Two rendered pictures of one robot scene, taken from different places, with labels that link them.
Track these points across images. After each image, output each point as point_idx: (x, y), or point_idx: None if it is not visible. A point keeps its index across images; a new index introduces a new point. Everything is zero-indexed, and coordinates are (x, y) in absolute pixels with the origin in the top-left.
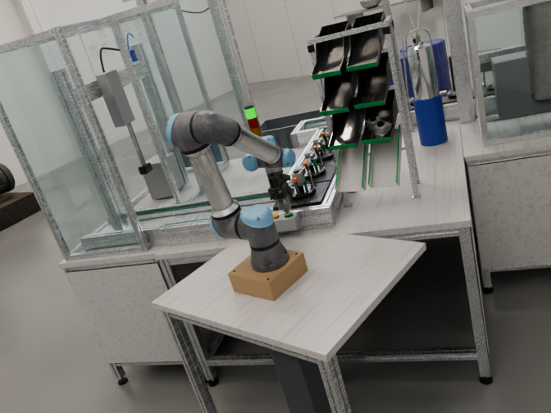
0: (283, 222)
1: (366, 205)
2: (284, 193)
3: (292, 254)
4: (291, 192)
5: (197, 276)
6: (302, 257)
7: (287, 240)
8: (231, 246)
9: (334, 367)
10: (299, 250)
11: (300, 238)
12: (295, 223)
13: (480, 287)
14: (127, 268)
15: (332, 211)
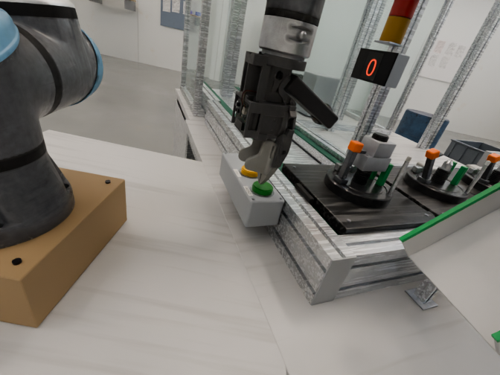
0: (239, 190)
1: (463, 356)
2: (245, 122)
3: (22, 251)
4: (282, 144)
5: (111, 151)
6: (9, 288)
7: (228, 225)
8: (204, 164)
9: None
10: (182, 261)
11: (237, 246)
12: (248, 212)
13: None
14: (183, 120)
15: (339, 275)
